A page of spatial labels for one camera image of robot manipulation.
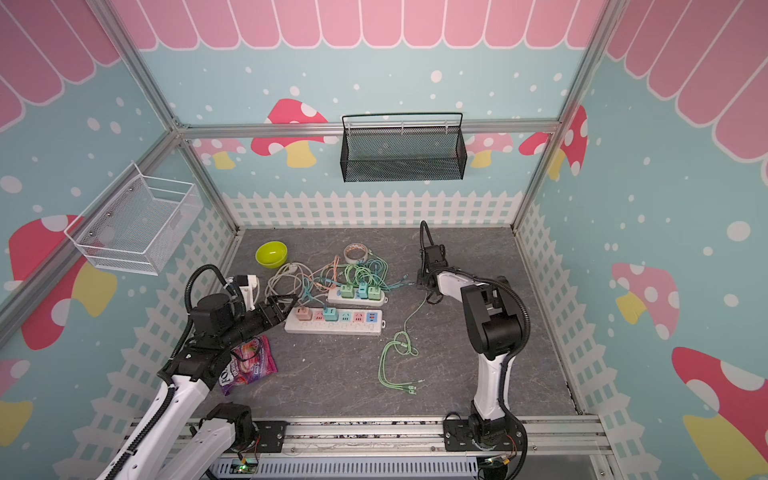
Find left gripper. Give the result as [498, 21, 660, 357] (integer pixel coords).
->
[220, 295, 298, 350]

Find green charging cables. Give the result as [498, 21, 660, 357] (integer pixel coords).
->
[299, 251, 431, 395]

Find green charger plug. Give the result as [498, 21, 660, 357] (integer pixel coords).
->
[367, 286, 383, 301]
[339, 285, 355, 299]

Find pink charger plug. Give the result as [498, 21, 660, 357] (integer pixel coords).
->
[295, 307, 314, 321]

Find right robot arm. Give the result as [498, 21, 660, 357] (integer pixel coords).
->
[417, 243, 531, 451]

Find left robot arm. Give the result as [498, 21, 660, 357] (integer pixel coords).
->
[99, 293, 298, 479]

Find large white power strip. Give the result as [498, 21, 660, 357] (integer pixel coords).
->
[284, 307, 385, 336]

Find small white power strip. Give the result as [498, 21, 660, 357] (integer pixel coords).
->
[327, 286, 388, 308]

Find purple candy bag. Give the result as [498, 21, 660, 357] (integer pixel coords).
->
[219, 336, 278, 396]

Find roll of tape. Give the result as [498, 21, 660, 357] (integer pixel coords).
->
[343, 243, 370, 265]

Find green plastic bowl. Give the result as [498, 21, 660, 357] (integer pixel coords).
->
[255, 241, 288, 269]

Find white coiled power cord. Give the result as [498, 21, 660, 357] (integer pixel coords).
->
[223, 261, 328, 310]

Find black mesh wall basket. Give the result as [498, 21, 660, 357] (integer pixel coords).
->
[340, 112, 468, 183]

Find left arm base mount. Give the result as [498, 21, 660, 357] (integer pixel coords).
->
[199, 418, 288, 454]

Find white mesh wall basket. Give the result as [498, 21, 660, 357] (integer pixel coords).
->
[64, 164, 203, 276]

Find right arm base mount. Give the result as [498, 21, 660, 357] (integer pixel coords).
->
[442, 415, 528, 452]

